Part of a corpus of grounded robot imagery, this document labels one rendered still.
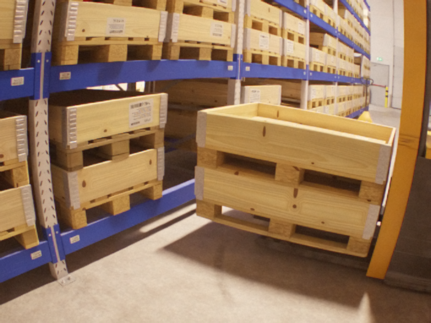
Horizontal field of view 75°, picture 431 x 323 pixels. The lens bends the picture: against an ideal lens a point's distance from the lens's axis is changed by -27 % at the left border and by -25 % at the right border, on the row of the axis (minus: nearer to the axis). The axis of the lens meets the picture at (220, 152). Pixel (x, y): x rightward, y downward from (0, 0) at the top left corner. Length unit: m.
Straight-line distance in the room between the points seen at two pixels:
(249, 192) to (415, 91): 1.19
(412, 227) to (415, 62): 0.91
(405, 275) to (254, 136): 1.30
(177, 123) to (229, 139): 1.56
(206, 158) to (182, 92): 1.44
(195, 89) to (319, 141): 1.83
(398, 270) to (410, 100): 0.98
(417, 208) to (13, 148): 2.08
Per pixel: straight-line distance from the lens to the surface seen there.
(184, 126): 3.60
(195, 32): 2.53
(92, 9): 1.84
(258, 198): 2.14
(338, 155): 1.91
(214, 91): 3.37
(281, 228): 2.15
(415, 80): 1.87
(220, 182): 2.24
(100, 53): 1.98
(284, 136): 1.99
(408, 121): 1.88
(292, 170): 2.01
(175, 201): 2.61
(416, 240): 2.01
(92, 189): 1.99
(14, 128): 1.63
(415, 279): 2.14
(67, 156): 1.84
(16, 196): 1.71
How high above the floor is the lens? 1.18
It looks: 14 degrees down
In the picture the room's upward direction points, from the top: 3 degrees clockwise
